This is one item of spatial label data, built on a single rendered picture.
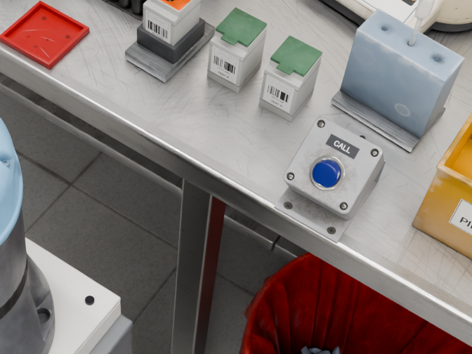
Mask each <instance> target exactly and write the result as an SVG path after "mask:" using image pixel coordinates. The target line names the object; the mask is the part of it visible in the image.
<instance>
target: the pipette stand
mask: <svg viewBox="0 0 472 354"><path fill-rule="evenodd" d="M413 30H414V28H412V27H410V26H409V25H406V24H405V23H403V22H401V21H400V20H398V19H396V18H394V17H393V16H391V15H389V14H387V13H386V12H384V11H382V10H381V9H379V8H378V9H376V10H375V11H374V12H373V14H371V15H370V16H369V17H368V19H366V20H365V22H364V23H363V24H362V25H361V26H360V27H359V28H358V29H357V31H356V33H355V38H354V41H353V45H352V48H351V51H350V55H349V59H348V63H347V65H346V70H345V73H344V76H343V80H342V83H341V88H340V90H339V91H338V92H337V93H336V94H335V95H334V96H333V97H332V100H331V103H332V104H334V105H335V106H337V107H339V108H340V109H342V110H343V111H345V112H347V113H348V114H350V115H351V116H353V117H354V118H356V119H358V120H359V121H361V122H362V123H364V124H366V125H368V126H369V127H370V128H372V129H374V130H375V131H377V132H379V133H380V134H381V135H383V136H385V137H387V138H388V139H390V140H391V141H393V142H394V143H396V144H398V145H399V146H401V147H402V148H404V149H406V150H407V151H409V152H412V151H413V149H414V148H415V147H416V146H417V145H418V144H419V142H420V141H421V140H422V139H423V137H424V136H425V135H426V134H427V133H428V132H429V131H430V129H431V128H432V127H433V125H434V124H435V123H436V122H437V121H438V120H439V118H440V117H441V116H442V115H443V114H444V112H445V110H446V108H445V107H444V105H445V102H446V100H447V97H448V95H449V94H450V91H451V89H452V87H453V84H454V82H455V80H456V78H457V75H458V73H459V71H460V69H461V66H462V64H463V62H464V59H465V58H464V57H462V56H460V55H459V54H457V53H455V52H454V51H452V50H450V49H448V48H447V47H445V46H443V45H442V44H439V43H438V42H436V41H434V40H432V39H431V38H429V37H428V36H426V35H424V34H422V33H421V32H418V34H417V37H416V39H415V42H414V45H413V46H408V43H409V40H410V38H411V35H412V32H413Z"/></svg>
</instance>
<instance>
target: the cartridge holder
mask: <svg viewBox="0 0 472 354"><path fill-rule="evenodd" d="M214 34H215V27H214V26H213V25H210V24H209V23H207V22H205V20H203V19H201V18H199V22H198V23H197V24H196V25H195V26H194V27H193V28H192V29H191V30H190V31H189V32H188V33H187V34H186V35H185V36H184V37H183V38H182V39H181V40H180V41H178V42H177V43H176V44H175V45H174V46H172V45H171V44H169V43H167V42H166V41H164V40H162V39H160V38H159V37H157V36H155V35H154V34H152V33H150V32H149V31H147V30H145V29H143V23H142V24H141V25H140V26H139V27H138V28H137V40H136V41H135V42H134V43H133V44H132V45H131V46H130V47H128V48H127V49H126V50H125V59H127V60H128V61H130V62H131V63H133V64H134V65H137V66H138V67H140V68H141V69H143V70H145V71H146V72H148V73H150V74H151V75H153V76H155V77H156V78H158V79H160V80H162V81H163V82H166V81H167V80H168V79H170V78H171V77H172V76H173V75H174V74H175V73H176V72H177V71H178V70H179V69H180V68H181V67H182V66H183V65H184V64H185V63H186V62H187V61H188V60H189V59H190V58H191V57H192V56H193V55H194V54H195V53H196V52H197V51H198V50H200V49H201V47H203V45H205V43H206V42H208V40H210V38H212V36H213V35H214Z"/></svg>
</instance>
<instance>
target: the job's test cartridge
mask: <svg viewBox="0 0 472 354"><path fill-rule="evenodd" d="M200 3H201V0H171V1H169V0H147V1H146V2H145V3H144V4H143V29H145V30H147V31H149V32H150V33H152V34H154V35H155V36H157V37H159V38H160V39H162V40H164V41H166V42H167V43H169V44H171V45H172V46H174V45H175V44H176V43H177V42H178V41H180V40H181V39H182V38H183V37H184V36H185V35H186V34H187V33H188V32H189V31H190V30H191V29H192V28H193V27H194V26H195V25H196V24H197V23H198V22H199V12H200Z"/></svg>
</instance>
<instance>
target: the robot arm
mask: <svg viewBox="0 0 472 354"><path fill-rule="evenodd" d="M22 196H23V182H22V171H21V168H20V162H19V159H18V156H17V154H16V151H15V148H14V146H13V141H12V139H11V136H10V133H9V132H8V129H7V128H6V125H5V124H4V122H3V121H2V119H1V118H0V354H49V351H50V349H51V346H52V343H53V337H54V334H55V310H54V302H53V295H52V293H51V289H50V287H49V284H48V282H47V280H46V278H45V276H44V274H43V273H42V271H41V270H40V269H39V267H38V266H37V264H36V263H35V262H34V261H33V260H32V259H31V258H30V256H29V255H28V254H27V250H26V243H25V229H24V222H23V214H22Z"/></svg>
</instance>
